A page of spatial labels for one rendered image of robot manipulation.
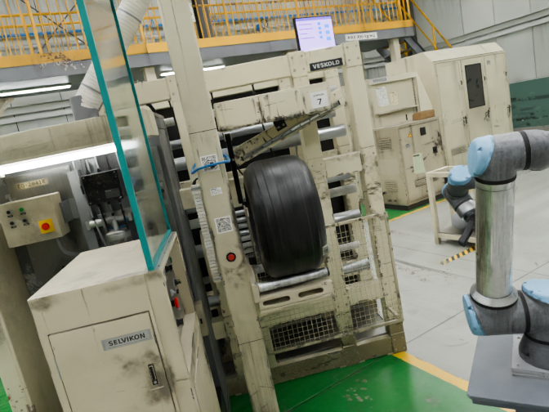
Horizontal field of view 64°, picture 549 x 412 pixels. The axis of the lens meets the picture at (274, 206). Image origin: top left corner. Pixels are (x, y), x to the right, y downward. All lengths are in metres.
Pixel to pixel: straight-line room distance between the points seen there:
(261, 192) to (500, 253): 0.95
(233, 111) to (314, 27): 4.06
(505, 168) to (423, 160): 5.50
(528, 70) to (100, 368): 13.43
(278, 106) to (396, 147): 4.43
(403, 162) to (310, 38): 2.17
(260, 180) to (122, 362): 0.92
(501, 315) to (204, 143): 1.35
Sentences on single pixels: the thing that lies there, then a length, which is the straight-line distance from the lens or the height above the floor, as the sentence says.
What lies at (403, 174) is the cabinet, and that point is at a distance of 6.62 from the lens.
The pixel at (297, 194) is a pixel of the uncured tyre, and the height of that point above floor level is 1.31.
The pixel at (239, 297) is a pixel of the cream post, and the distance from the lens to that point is 2.15.
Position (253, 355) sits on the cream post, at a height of 0.55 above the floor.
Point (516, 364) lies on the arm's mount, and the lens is 1.85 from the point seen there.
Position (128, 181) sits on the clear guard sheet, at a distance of 1.35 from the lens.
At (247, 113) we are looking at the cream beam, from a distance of 2.28.
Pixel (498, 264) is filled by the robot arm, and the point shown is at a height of 1.05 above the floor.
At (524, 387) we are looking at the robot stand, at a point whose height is 0.60.
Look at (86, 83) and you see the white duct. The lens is 2.38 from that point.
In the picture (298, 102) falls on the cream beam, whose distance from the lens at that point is 2.32.
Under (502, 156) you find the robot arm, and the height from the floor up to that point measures 1.41.
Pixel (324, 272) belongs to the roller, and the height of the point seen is 0.91.
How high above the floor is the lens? 1.62
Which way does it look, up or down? 10 degrees down
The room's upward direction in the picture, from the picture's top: 12 degrees counter-clockwise
